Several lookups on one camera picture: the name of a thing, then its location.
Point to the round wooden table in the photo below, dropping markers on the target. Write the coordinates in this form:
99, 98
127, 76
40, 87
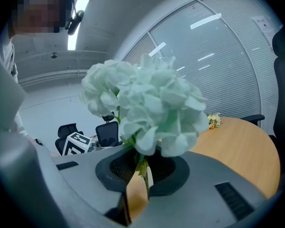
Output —
240, 146

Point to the white wall notice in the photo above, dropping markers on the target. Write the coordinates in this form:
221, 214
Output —
263, 27

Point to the yellow flower bunch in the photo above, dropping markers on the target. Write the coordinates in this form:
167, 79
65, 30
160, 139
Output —
213, 121

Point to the ceiling light strip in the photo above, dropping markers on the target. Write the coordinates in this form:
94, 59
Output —
77, 20

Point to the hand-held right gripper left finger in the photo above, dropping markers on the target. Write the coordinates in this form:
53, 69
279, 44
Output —
85, 174

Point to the person's head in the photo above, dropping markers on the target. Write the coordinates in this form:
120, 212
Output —
38, 11

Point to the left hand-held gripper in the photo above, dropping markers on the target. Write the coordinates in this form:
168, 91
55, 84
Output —
76, 144

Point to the person's white shirt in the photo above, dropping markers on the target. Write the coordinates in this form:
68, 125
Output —
6, 53

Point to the black head-mounted camera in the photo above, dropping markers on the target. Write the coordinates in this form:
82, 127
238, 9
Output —
74, 22

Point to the white flowers bouquet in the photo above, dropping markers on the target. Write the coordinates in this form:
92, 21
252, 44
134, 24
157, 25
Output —
156, 98

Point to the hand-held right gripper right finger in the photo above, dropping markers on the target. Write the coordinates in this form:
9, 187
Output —
194, 198

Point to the black mesh office chair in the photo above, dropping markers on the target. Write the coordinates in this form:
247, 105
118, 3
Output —
283, 103
66, 132
108, 134

